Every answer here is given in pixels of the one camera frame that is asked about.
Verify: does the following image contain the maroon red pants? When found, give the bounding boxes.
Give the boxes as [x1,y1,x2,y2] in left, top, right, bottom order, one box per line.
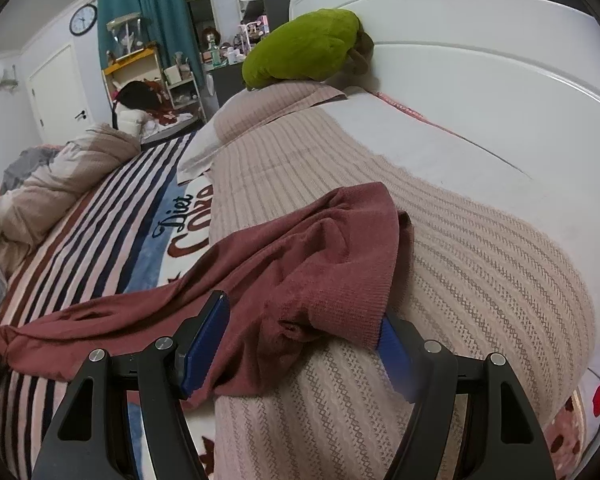
[0,182,413,406]

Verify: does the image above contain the white bedroom door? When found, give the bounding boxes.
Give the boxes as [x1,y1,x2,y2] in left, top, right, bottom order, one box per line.
[28,44,91,145]

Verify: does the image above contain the near pink ribbed pillow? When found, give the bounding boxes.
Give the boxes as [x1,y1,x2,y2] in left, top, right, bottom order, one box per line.
[211,93,597,479]

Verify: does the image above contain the striped plush bed blanket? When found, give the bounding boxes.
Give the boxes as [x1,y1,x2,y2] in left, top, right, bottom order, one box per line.
[0,134,213,479]

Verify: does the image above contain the grey pink rumpled duvet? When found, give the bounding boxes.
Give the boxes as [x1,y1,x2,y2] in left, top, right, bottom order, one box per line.
[0,124,140,307]

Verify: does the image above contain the black white plush toy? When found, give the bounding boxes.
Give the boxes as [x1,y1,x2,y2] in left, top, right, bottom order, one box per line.
[111,80,166,136]

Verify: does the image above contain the far pink white pillow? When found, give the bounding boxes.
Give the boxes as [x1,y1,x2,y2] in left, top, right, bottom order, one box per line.
[176,80,346,184]

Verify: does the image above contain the white bed headboard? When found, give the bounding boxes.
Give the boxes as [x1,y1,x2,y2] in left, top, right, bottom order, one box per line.
[289,0,600,274]

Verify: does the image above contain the white rolling cart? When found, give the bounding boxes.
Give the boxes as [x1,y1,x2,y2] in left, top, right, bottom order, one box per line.
[162,52,207,122]

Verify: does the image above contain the yellow white shelf cabinet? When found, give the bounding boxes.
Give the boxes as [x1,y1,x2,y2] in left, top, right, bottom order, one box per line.
[102,44,164,104]

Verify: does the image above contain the cluttered dark desk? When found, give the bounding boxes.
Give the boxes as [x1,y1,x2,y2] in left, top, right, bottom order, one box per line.
[202,15,270,108]

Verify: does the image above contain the glass display case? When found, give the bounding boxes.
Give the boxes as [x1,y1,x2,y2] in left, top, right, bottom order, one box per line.
[106,12,145,58]

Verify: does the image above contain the mannequin head with wig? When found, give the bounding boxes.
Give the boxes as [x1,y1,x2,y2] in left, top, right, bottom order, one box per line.
[200,27,221,51]

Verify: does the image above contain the green plush toy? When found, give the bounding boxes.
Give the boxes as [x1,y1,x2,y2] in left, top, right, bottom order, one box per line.
[242,9,374,90]

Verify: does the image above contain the teal window curtain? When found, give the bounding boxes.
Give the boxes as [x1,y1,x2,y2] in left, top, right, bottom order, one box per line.
[97,0,204,88]

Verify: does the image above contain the black round wall clock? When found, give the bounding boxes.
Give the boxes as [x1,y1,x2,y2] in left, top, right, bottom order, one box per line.
[69,3,97,37]

